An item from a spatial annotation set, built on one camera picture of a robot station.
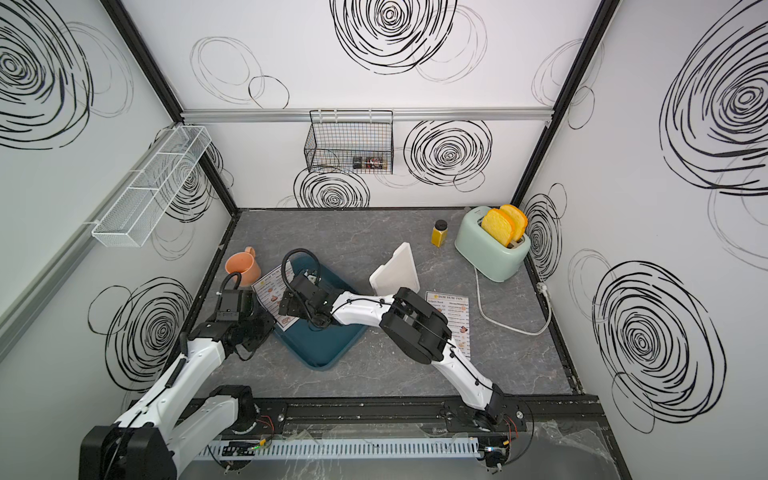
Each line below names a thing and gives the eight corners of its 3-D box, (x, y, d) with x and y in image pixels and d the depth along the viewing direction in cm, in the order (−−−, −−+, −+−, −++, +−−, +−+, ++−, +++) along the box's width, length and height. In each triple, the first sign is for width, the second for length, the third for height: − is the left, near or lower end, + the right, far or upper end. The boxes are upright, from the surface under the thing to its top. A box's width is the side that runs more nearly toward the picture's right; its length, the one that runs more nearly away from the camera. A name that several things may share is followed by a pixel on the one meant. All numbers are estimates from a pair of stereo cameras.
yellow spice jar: (437, 248, 109) (441, 231, 102) (429, 240, 112) (432, 223, 104) (446, 243, 111) (450, 225, 103) (438, 235, 113) (442, 217, 106)
